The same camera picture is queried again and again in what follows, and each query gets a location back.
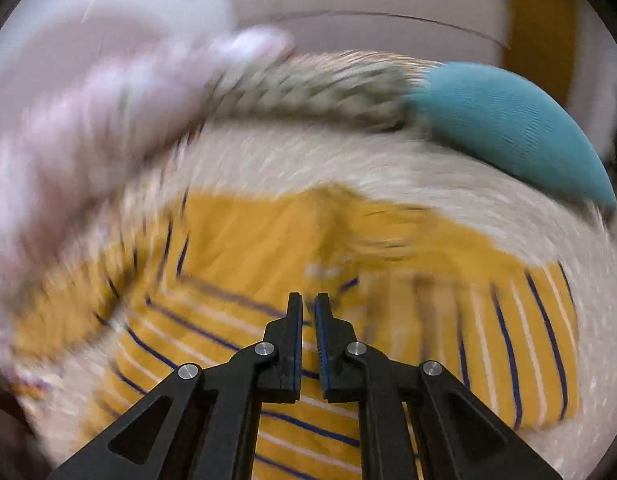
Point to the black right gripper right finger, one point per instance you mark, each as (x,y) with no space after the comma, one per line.
(416,422)

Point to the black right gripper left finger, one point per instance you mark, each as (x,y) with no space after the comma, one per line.
(200,424)

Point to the yellow striped knit sweater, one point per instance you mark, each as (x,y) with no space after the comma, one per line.
(308,319)

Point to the beige heart-patterned quilt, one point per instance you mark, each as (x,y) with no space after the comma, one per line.
(268,160)

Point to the pink floral comforter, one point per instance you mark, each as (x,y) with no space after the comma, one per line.
(84,142)

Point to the olive patterned bolster pillow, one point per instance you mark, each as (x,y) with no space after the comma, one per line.
(362,89)

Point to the beige wardrobe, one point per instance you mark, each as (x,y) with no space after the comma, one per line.
(438,30)

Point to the wooden brown door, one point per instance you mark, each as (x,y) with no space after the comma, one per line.
(541,44)

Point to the teal corduroy pillow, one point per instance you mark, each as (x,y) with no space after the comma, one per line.
(509,122)

